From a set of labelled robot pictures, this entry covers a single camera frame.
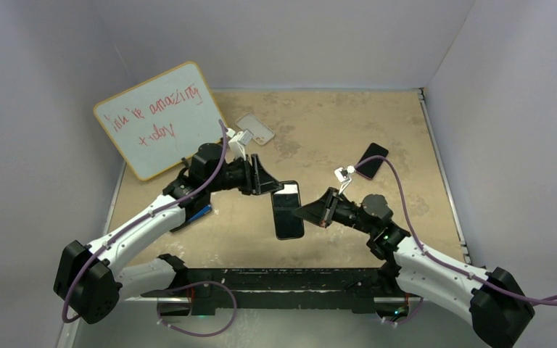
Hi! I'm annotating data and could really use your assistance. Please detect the black phone case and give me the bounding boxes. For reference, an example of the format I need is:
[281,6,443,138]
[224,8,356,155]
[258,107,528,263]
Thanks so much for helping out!
[271,180,305,241]

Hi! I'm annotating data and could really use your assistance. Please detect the yellow framed whiteboard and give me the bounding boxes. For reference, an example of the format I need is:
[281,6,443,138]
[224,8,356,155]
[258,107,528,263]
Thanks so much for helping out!
[94,62,224,181]

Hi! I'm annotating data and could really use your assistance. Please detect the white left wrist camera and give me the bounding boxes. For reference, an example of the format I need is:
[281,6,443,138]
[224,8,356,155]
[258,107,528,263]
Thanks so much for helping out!
[226,128,253,160]

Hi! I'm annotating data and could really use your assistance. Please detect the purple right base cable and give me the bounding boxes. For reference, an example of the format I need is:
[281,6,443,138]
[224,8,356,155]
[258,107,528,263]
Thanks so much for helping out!
[380,297,426,328]

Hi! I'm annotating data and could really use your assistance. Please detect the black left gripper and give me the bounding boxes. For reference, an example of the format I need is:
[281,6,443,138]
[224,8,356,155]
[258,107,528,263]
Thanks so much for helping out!
[207,154,281,196]

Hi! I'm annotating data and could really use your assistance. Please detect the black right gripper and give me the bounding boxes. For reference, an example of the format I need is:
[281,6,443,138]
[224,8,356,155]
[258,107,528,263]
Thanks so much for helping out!
[293,187,376,235]

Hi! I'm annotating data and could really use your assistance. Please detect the black smartphone white edge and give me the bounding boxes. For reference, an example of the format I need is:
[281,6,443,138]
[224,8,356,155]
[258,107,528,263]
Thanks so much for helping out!
[273,184,303,239]

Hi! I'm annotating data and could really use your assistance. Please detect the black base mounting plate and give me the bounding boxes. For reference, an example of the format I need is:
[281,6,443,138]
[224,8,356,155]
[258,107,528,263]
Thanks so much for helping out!
[142,254,421,320]

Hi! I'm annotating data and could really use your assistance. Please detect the clear phone case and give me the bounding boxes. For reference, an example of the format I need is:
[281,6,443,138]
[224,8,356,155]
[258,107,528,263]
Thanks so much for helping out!
[236,113,276,146]

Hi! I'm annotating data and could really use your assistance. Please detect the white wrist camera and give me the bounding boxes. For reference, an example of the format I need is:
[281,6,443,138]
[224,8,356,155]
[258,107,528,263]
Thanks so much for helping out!
[226,128,253,160]
[334,165,355,195]

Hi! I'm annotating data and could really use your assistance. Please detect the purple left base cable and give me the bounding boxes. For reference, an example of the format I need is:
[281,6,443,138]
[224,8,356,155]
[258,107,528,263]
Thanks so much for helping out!
[156,281,238,338]

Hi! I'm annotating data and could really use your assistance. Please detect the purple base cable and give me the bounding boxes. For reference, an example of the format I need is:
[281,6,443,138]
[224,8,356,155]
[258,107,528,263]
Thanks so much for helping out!
[380,297,426,328]
[156,281,238,338]

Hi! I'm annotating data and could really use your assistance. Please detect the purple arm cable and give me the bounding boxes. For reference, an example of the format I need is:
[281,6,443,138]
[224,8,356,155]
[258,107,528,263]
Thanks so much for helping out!
[350,154,557,307]
[61,119,229,324]

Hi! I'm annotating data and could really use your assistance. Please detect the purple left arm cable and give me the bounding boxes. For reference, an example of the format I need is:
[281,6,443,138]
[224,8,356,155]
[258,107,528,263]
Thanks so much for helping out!
[61,119,229,324]

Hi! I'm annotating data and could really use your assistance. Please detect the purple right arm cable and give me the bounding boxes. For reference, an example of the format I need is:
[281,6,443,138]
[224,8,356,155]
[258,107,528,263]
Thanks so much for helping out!
[350,154,557,307]

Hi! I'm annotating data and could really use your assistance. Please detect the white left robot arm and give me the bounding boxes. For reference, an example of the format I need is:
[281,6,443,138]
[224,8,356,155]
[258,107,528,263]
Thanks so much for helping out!
[54,143,284,324]

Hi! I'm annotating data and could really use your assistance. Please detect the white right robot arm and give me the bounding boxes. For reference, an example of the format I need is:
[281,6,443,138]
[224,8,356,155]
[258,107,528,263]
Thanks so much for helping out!
[294,188,535,347]

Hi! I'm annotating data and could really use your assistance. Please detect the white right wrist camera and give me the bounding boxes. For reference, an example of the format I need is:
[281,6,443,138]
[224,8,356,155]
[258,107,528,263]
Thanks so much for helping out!
[334,165,355,195]

